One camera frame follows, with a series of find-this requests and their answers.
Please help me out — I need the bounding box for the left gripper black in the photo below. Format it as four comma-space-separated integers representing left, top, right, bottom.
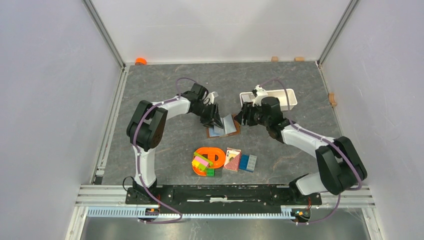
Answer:
192, 102, 224, 131

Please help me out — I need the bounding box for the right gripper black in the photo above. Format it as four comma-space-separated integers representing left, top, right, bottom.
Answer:
233, 101, 271, 128

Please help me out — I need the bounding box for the white plastic tray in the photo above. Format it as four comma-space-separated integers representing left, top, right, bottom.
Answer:
239, 88, 298, 112

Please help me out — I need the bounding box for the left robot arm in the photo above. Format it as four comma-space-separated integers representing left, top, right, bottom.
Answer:
126, 83, 224, 204

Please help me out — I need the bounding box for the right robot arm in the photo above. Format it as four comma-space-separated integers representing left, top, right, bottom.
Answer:
235, 97, 368, 204

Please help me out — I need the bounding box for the playing card box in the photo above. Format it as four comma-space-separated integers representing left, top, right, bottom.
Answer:
223, 147, 242, 172

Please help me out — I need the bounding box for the orange plastic loop toy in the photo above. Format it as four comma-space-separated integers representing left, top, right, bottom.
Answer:
191, 147, 226, 178

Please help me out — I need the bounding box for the pink yellow brick stack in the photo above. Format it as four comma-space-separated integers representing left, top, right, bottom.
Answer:
191, 152, 213, 172

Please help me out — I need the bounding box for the blue building brick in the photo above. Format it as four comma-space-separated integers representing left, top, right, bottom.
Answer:
238, 154, 249, 171

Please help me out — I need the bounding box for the green building brick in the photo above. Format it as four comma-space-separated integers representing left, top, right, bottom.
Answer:
206, 168, 215, 177

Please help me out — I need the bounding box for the dark grey building brick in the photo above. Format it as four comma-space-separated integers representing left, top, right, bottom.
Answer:
214, 168, 223, 178

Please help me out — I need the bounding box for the wooden block right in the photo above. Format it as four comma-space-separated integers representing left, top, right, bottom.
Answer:
294, 56, 305, 62

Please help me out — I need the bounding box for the orange round cap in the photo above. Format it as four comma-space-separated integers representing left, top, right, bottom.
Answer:
134, 57, 147, 65

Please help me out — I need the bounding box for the wooden curved piece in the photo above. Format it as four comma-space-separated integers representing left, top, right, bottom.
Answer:
328, 92, 338, 108

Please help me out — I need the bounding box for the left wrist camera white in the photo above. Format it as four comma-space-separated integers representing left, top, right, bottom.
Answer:
204, 91, 219, 105

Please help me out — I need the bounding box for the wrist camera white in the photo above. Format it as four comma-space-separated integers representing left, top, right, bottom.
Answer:
252, 84, 268, 106
204, 91, 219, 105

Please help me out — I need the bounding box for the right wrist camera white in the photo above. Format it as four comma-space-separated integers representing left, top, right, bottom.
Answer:
252, 84, 268, 106

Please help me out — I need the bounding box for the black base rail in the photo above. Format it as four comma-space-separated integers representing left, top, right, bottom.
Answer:
125, 184, 322, 214

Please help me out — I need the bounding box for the white cable comb strip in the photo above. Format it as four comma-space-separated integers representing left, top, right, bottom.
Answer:
87, 206, 295, 220

